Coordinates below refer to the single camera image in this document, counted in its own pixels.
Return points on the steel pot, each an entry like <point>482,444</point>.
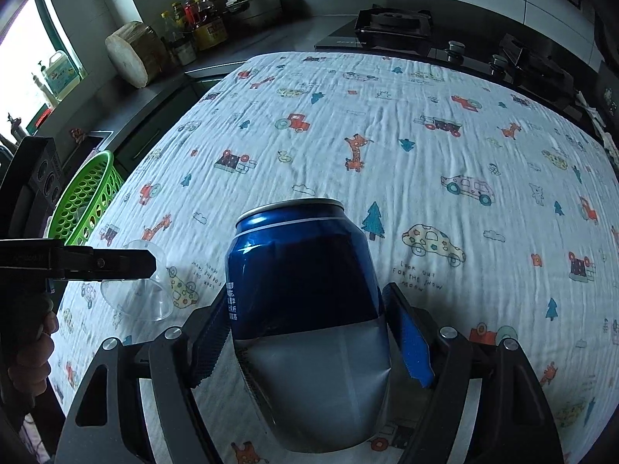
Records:
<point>254,5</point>

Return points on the green dish soap bottle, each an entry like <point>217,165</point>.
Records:
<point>60,77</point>

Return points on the round wooden chopping block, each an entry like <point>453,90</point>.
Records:
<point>128,55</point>

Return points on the white cup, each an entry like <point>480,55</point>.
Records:
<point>183,53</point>

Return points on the yellow capped bottle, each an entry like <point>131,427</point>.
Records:
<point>170,26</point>

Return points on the dark kitchen sink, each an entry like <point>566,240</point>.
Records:
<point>99,141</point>

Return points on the person's left hand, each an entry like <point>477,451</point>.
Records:
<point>34,362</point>

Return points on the white rag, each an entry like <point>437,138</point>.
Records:
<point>594,116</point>

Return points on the red and white scrubber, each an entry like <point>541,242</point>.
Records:
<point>77,136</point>

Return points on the window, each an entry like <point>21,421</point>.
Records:
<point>24,58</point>

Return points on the blue and silver drink can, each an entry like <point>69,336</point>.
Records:
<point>300,275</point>

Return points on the yellow container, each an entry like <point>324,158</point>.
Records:
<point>211,34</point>

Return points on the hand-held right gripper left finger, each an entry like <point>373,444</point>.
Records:
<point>213,338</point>

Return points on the stove knob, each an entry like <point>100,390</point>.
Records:
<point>457,49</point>
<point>499,64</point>

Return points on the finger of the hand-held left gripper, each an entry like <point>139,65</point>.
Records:
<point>121,263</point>

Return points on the clear plastic cup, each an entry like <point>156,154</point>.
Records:
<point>140,299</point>

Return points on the white printed cloth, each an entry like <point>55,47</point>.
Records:
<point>387,154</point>

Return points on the green plastic basket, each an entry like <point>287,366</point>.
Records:
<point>92,188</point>

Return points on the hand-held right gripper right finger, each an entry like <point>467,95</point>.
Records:
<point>412,343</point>

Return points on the black gas stove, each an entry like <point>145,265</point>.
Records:
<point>435,51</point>

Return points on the group of condiment bottles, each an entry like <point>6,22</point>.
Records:
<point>203,5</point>

